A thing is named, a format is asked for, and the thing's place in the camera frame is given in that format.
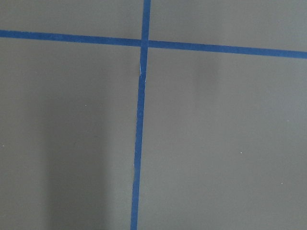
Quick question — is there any lengthwise blue tape strip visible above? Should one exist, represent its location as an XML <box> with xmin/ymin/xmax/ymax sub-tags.
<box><xmin>130</xmin><ymin>0</ymin><xmax>151</xmax><ymax>230</ymax></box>

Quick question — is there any long crosswise blue tape strip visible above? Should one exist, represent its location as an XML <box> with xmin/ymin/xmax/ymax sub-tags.
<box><xmin>0</xmin><ymin>30</ymin><xmax>307</xmax><ymax>59</ymax></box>

